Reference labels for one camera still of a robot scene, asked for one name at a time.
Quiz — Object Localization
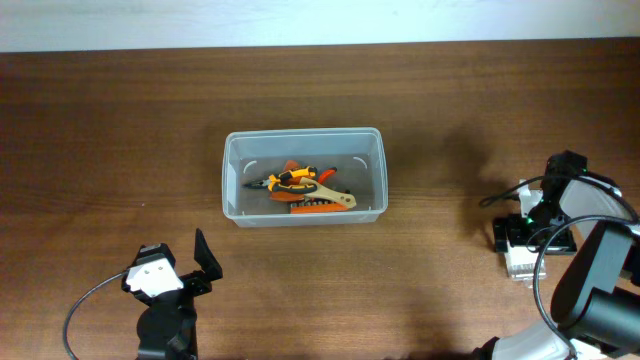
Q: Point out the clear box coloured screwdrivers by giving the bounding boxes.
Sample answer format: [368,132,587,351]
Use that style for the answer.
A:
[504,242,538,289]

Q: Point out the orange black long-nose pliers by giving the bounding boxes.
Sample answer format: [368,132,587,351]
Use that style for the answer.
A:
[243,166,317,195]

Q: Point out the orange screwdriver bit holder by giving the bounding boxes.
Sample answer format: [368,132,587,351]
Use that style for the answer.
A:
[290,200,348,214]

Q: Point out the orange scraper wooden handle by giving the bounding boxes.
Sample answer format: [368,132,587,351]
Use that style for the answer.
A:
[268,171,357,210]

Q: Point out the red black small cutters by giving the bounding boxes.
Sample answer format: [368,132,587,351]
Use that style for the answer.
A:
[317,167,351,195]

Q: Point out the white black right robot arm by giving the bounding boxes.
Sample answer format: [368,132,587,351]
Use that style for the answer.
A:
[472,151,639,360]

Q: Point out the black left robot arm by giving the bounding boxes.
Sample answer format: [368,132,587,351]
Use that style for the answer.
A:
[121,229,223,360]

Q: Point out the clear plastic container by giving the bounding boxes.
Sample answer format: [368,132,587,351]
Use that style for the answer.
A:
[222,127,388,227]

